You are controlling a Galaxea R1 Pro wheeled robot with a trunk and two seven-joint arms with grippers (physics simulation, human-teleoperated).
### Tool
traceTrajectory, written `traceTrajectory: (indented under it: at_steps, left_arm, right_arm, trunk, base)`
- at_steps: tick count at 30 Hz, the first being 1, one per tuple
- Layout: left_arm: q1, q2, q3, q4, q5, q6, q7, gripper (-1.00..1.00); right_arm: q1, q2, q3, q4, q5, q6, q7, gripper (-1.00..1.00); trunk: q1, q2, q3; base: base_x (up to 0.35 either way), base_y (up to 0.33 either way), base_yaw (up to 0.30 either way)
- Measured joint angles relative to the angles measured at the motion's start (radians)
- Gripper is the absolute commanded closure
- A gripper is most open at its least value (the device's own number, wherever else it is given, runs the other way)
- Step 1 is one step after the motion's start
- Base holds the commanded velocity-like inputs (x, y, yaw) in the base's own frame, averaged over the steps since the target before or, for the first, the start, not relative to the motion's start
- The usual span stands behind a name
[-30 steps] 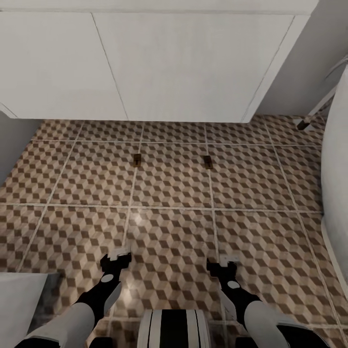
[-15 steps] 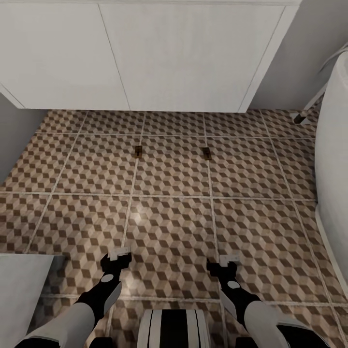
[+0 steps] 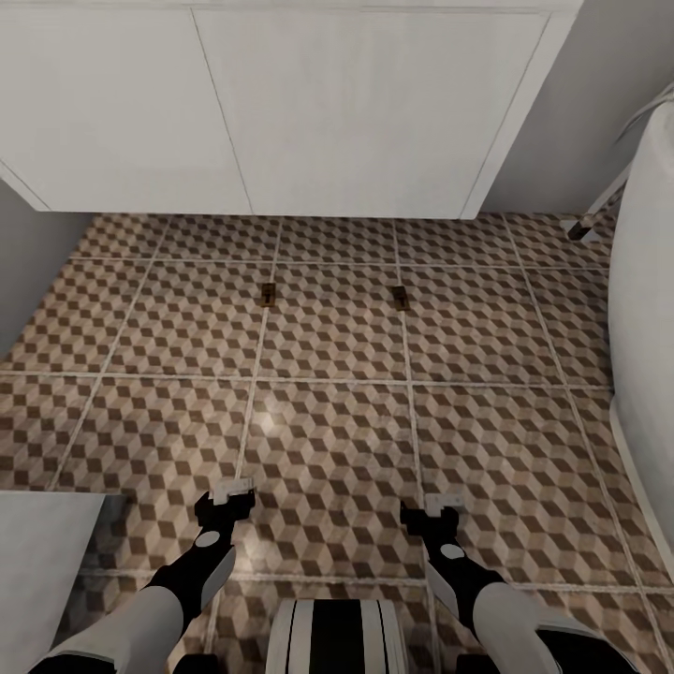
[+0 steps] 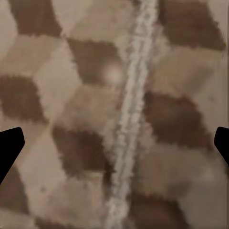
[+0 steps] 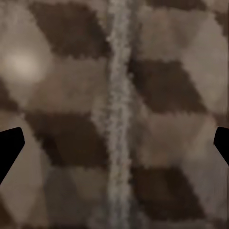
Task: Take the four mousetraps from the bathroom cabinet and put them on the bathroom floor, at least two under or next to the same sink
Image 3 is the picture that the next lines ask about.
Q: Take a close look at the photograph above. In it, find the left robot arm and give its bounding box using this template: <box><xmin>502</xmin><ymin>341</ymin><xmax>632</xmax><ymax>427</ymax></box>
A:
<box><xmin>25</xmin><ymin>477</ymin><xmax>256</xmax><ymax>674</ymax></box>

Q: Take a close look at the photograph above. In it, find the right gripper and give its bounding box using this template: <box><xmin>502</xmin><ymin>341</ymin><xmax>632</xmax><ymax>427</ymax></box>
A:
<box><xmin>400</xmin><ymin>507</ymin><xmax>458</xmax><ymax>542</ymax></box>

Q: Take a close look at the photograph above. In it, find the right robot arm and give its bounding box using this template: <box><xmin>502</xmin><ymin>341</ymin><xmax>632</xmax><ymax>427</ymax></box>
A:
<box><xmin>400</xmin><ymin>493</ymin><xmax>640</xmax><ymax>674</ymax></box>

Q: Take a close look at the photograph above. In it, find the mousetrap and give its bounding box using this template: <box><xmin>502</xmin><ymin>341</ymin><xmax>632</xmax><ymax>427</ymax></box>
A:
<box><xmin>260</xmin><ymin>283</ymin><xmax>276</xmax><ymax>307</ymax></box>
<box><xmin>392</xmin><ymin>286</ymin><xmax>411</xmax><ymax>311</ymax></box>

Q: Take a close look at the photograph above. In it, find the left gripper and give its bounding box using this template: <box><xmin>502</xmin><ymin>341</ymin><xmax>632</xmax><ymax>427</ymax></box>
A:
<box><xmin>196</xmin><ymin>490</ymin><xmax>256</xmax><ymax>527</ymax></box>

